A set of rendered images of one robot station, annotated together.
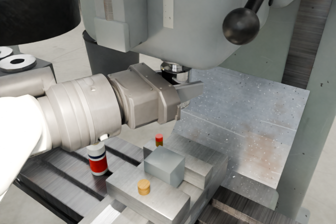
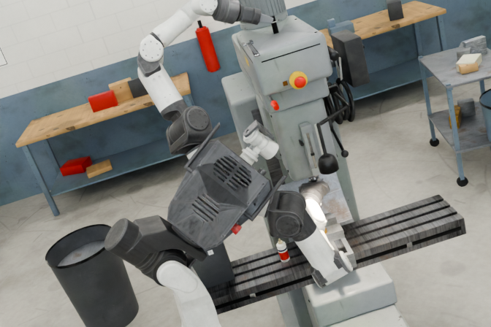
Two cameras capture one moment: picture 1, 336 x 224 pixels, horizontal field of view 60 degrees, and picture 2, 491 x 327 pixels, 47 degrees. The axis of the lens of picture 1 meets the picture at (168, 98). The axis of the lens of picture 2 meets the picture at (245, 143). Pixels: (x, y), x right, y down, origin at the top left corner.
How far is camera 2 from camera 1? 199 cm
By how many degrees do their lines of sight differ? 33
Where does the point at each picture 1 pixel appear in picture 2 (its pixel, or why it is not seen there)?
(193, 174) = (331, 220)
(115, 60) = (108, 268)
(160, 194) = (330, 228)
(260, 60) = not seen: hidden behind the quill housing
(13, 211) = not seen: outside the picture
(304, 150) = (348, 198)
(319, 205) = not seen: hidden behind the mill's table
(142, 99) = (321, 188)
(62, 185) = (280, 272)
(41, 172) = (264, 278)
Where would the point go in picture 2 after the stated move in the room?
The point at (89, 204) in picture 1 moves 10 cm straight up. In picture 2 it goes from (301, 266) to (295, 247)
